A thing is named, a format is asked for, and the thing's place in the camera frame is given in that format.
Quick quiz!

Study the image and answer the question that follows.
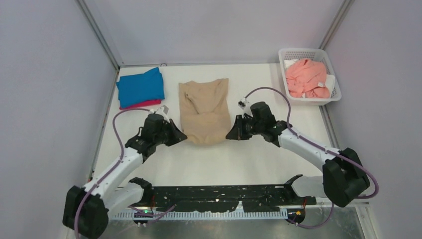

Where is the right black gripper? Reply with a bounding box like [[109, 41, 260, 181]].
[[226, 115, 264, 141]]

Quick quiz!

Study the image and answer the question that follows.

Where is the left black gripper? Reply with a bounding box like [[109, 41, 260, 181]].
[[154, 119, 186, 147]]

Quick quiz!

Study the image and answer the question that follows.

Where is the beige t shirt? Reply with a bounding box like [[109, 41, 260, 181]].
[[179, 78, 231, 145]]

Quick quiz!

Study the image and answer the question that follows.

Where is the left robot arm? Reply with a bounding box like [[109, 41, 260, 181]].
[[62, 113, 187, 239]]

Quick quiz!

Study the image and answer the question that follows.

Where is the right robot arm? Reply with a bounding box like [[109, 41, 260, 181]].
[[226, 100, 370, 207]]

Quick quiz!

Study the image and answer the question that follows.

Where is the pink folded t shirt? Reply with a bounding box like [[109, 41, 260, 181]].
[[119, 99, 162, 110]]

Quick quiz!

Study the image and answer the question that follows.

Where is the blue folded t shirt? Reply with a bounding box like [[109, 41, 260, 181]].
[[116, 67, 165, 109]]

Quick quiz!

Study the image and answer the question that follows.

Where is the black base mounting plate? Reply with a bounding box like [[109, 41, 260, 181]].
[[146, 184, 317, 213]]

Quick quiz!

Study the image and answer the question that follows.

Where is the salmon t shirt in basket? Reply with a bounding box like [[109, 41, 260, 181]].
[[285, 58, 330, 99]]

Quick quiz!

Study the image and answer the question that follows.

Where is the white plastic basket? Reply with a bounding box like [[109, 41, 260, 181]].
[[278, 48, 342, 106]]

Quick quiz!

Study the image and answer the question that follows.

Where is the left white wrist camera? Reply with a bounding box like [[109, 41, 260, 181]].
[[149, 105, 170, 122]]

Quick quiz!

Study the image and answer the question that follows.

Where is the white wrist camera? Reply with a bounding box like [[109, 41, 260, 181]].
[[149, 105, 170, 122], [238, 98, 252, 116]]

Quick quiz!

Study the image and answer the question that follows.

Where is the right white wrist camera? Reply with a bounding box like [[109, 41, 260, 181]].
[[238, 98, 252, 116]]

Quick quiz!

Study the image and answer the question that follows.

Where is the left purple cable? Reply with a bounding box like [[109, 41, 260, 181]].
[[74, 107, 152, 239]]

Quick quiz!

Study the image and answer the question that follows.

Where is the white slotted cable duct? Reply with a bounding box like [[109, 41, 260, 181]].
[[111, 209, 288, 221]]

